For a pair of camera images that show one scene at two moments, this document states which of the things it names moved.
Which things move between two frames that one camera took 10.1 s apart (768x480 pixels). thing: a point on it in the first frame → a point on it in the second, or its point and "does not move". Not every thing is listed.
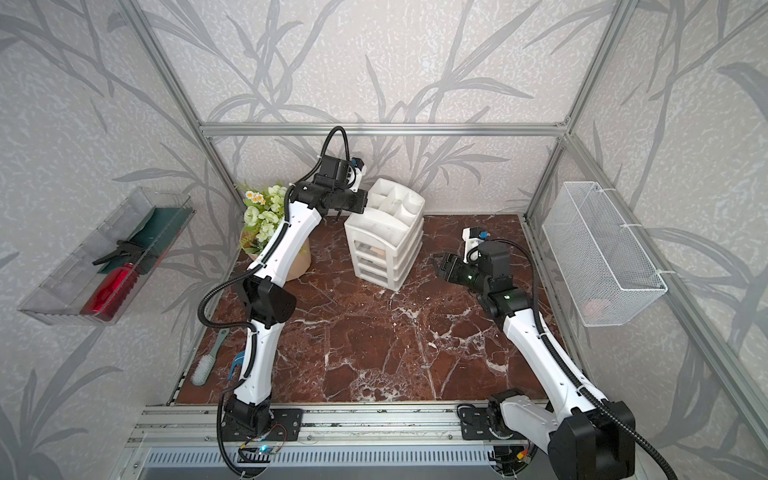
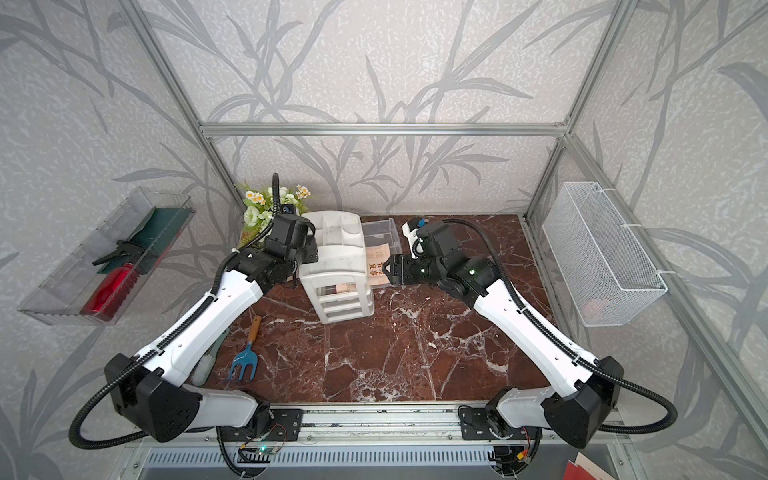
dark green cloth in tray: x=154 y=235 does not move
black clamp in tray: x=145 y=257 does not move
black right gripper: x=450 y=260 → x=400 y=265
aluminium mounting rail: x=385 y=426 does not move
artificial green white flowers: x=263 y=213 does not move
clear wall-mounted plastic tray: x=95 y=282 does not move
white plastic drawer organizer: x=388 y=235 → x=339 y=284
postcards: x=371 y=250 → x=338 y=288
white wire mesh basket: x=608 y=275 does not move
